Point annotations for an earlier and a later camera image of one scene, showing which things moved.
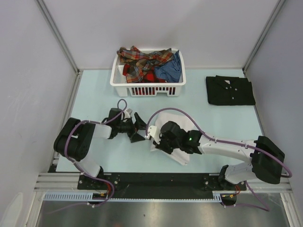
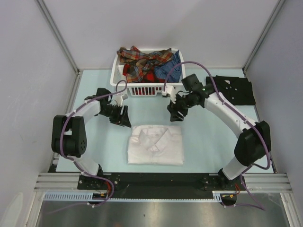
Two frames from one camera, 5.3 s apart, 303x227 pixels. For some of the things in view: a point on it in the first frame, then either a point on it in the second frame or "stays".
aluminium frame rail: (57, 182) stays
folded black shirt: (227, 90) stays
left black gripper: (139, 124) → (122, 119)
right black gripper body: (166, 145) → (182, 104)
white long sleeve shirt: (184, 122) → (155, 144)
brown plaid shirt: (140, 62) stays
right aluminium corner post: (270, 21) stays
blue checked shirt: (170, 71) stays
